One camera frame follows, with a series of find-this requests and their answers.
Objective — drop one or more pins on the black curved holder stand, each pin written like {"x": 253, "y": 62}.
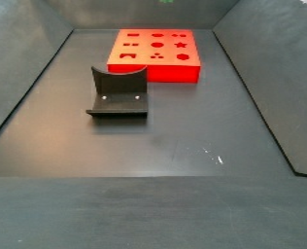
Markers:
{"x": 120, "y": 87}

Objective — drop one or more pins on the red shape sorter block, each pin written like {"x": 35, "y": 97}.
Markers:
{"x": 164, "y": 50}

